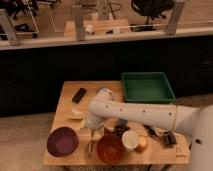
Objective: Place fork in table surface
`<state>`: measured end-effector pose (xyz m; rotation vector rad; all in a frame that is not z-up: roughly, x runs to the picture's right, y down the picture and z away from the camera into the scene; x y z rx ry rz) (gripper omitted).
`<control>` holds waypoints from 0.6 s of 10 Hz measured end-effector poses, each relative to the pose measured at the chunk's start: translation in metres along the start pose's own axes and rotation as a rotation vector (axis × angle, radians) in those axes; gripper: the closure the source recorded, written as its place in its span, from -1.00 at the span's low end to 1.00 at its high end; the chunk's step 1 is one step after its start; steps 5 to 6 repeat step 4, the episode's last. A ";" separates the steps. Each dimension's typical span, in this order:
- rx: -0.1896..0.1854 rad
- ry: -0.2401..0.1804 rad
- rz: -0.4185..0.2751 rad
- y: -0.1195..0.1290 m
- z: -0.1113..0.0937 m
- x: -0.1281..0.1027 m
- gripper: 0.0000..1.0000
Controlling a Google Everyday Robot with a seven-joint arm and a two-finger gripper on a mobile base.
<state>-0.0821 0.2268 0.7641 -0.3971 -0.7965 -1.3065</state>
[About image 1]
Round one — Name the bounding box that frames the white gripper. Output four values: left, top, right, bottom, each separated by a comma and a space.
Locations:
79, 114, 104, 139

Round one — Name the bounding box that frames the metal fork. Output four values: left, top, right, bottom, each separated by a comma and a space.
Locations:
88, 130, 95, 157

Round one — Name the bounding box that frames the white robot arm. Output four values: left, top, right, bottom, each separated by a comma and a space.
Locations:
84, 88, 213, 171

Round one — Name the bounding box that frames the yellow-white cloth piece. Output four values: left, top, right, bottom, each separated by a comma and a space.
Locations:
65, 108, 86, 120

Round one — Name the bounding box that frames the red-orange bowl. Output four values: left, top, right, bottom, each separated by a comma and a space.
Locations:
96, 135, 124, 164

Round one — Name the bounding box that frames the wooden table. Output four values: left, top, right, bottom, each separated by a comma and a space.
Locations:
43, 81, 190, 167

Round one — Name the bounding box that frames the dark grapes bunch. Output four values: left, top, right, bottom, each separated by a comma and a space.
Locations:
104, 125, 129, 138

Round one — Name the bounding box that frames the white cup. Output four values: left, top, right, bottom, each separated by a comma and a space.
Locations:
122, 130, 139, 151

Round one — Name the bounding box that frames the green plastic tray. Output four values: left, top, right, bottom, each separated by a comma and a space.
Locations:
121, 72, 176, 104

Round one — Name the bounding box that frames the black office chair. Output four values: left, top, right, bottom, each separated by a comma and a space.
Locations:
131, 0, 175, 23

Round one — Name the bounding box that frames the black handled brush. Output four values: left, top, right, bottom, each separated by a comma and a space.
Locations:
145, 125, 177, 146

